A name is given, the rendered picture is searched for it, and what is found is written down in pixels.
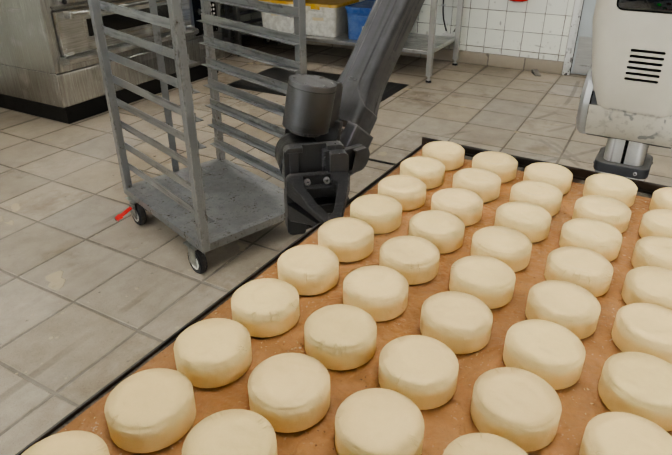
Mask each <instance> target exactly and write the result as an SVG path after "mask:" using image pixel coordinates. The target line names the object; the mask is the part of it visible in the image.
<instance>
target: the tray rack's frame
mask: <svg viewBox="0 0 672 455"><path fill-rule="evenodd" d="M148 1H149V8H150V14H154V15H158V11H157V4H156V0H148ZM200 1H201V11H202V13H205V14H209V15H212V13H211V2H210V1H206V0H200ZM88 5H89V10H90V16H91V21H92V26H93V31H94V37H95V42H96V47H97V53H98V58H99V63H100V68H101V74H102V79H103V84H104V90H105V95H106V100H107V105H108V111H109V116H110V121H111V126H112V132H113V137H114V142H115V148H116V153H117V158H118V163H119V169H120V174H121V179H122V185H123V190H124V193H125V194H126V195H127V196H128V197H125V199H127V200H128V201H129V204H130V205H132V206H133V207H134V209H132V210H131V214H132V216H133V217H134V218H136V219H137V214H136V208H135V204H136V203H138V204H139V205H141V206H142V207H143V208H144V209H146V210H147V211H148V212H150V213H151V214H152V215H154V216H155V217H156V218H158V219H159V220H160V221H161V222H163V223H164V224H165V225H167V226H168V227H169V228H171V229H172V230H173V231H175V232H176V233H177V234H178V235H180V236H181V237H182V238H184V239H185V240H186V241H185V242H183V244H184V245H186V246H187V248H188V255H189V262H190V263H191V264H192V265H194V266H195V267H196V268H197V263H196V256H195V251H196V250H199V246H198V238H197V230H196V223H195V215H194V214H193V213H191V212H190V211H188V210H187V209H186V208H184V207H183V206H181V205H180V204H178V203H177V202H175V201H174V200H173V199H171V198H170V197H168V196H167V195H165V194H164V193H162V192H161V191H160V190H158V189H157V188H155V187H154V186H152V185H151V184H149V183H148V182H147V181H145V180H143V181H140V182H137V183H134V184H132V181H131V175H130V170H129V164H128V159H127V153H126V148H125V142H124V137H123V131H122V126H121V120H120V115H119V109H118V104H117V98H116V92H115V87H114V81H113V76H112V70H111V65H110V59H109V54H108V48H107V43H106V37H105V32H104V26H103V21H102V15H101V9H100V4H99V0H88ZM152 29H153V36H154V43H156V44H159V45H162V40H161V33H160V26H158V25H154V24H152ZM156 57H157V64H158V71H160V72H162V73H165V74H166V69H165V62H164V56H163V55H161V54H158V53H156ZM216 156H217V159H213V160H210V161H206V162H203V163H200V165H201V167H202V168H203V169H205V170H206V171H208V172H209V173H208V174H205V175H202V182H203V190H204V192H205V193H207V194H208V195H210V196H212V198H210V199H207V200H205V207H206V215H208V216H209V217H210V218H212V219H213V220H215V221H214V222H211V223H209V224H208V232H209V241H210V249H211V250H213V249H216V248H218V247H221V246H223V245H226V244H228V243H230V242H233V241H235V240H238V239H240V238H243V237H245V236H247V235H250V234H252V233H255V232H257V231H260V230H262V229H265V228H267V227H269V226H272V225H274V224H277V223H279V222H282V221H284V220H285V205H284V189H282V188H280V187H278V186H276V185H275V184H273V183H271V182H269V181H267V180H265V179H263V178H261V177H259V176H257V175H256V174H254V173H252V172H250V171H248V170H246V169H244V168H242V167H240V166H239V165H237V164H235V163H233V162H231V161H229V160H227V159H225V152H224V151H222V150H220V149H218V148H216ZM171 162H172V169H173V172H174V173H176V174H177V175H179V176H180V177H182V178H183V179H185V180H187V181H188V182H190V176H189V168H188V167H187V168H183V169H180V170H179V164H178V161H177V160H175V159H173V158H172V157H171ZM153 179H154V180H156V181H157V182H159V183H160V184H162V185H163V186H165V187H166V188H167V189H169V190H170V191H172V192H173V193H175V194H176V195H178V196H179V197H181V198H182V199H184V200H185V201H187V202H188V203H190V204H191V205H193V199H192V192H191V191H190V190H188V189H187V188H185V187H184V186H182V185H181V184H179V183H177V182H176V181H174V180H173V179H171V178H170V177H168V176H167V175H165V174H163V175H160V176H157V177H153Z"/></svg>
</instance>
